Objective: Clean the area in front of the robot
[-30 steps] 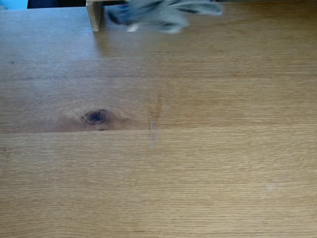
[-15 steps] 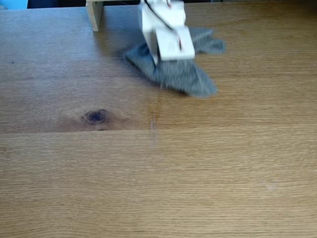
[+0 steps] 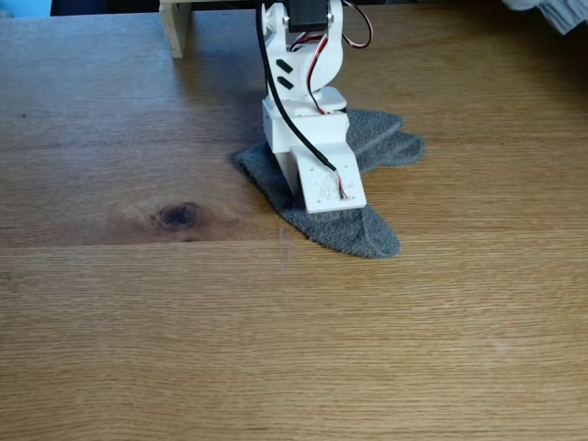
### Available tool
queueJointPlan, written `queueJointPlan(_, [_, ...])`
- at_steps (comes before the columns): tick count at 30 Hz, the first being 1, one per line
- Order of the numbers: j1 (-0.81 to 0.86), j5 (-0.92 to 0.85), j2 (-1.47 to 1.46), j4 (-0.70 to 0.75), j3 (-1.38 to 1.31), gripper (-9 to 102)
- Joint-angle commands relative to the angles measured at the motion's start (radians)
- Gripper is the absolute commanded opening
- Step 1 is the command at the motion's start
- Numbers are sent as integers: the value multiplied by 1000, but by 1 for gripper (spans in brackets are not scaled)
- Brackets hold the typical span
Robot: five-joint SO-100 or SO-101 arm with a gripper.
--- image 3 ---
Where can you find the grey microfibre cloth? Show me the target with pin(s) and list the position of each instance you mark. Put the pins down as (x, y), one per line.
(349, 234)

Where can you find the pale wooden block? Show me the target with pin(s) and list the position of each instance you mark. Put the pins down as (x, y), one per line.
(174, 32)

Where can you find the black background panel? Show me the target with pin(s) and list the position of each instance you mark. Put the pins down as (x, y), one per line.
(101, 5)

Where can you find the light grey fabric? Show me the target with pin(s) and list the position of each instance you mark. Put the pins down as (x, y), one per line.
(560, 16)

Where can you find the light blue object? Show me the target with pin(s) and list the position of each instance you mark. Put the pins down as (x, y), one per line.
(23, 7)

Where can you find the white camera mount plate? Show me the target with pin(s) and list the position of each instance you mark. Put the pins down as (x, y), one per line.
(312, 193)

